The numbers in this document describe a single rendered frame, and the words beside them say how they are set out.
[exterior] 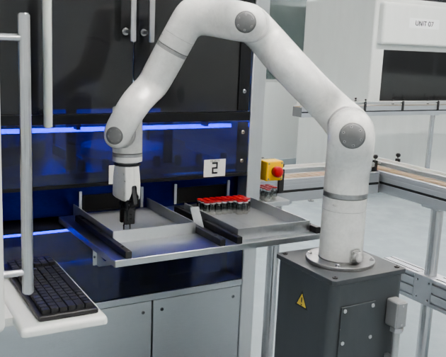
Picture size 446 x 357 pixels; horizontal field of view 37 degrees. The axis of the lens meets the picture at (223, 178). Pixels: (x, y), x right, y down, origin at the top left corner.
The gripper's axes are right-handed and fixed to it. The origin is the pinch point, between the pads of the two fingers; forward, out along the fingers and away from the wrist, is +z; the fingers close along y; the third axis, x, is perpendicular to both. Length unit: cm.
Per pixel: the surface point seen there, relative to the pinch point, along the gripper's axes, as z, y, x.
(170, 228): 3.6, 5.4, 11.4
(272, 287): 45, -36, 78
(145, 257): 6.6, 19.3, -2.9
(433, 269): 36, -4, 135
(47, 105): -30.8, -12.6, -19.0
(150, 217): 5.4, -15.6, 14.5
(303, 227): 5, 16, 51
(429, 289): 44, -3, 132
